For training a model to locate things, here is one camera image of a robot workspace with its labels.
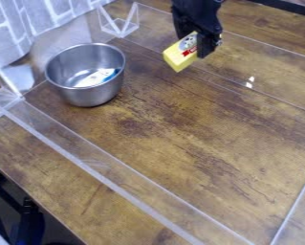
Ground black table leg frame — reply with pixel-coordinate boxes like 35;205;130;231
0;174;45;245

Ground clear acrylic front barrier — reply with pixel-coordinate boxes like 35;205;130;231
2;100;254;245

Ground clear acrylic triangular bracket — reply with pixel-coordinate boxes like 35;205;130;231
97;3;138;38

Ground yellow butter block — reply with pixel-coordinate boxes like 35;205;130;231
162;32;197;73

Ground grey brick pattern cloth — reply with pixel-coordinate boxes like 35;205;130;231
0;0;114;68

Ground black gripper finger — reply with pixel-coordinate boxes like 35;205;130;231
171;15;195;39
197;33;222;58

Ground clear acrylic left bracket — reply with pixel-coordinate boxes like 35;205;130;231
0;88;23;117

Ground stainless steel bowl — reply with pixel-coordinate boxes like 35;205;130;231
45;43;126;107

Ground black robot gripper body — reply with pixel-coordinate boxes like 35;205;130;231
170;0;223;33

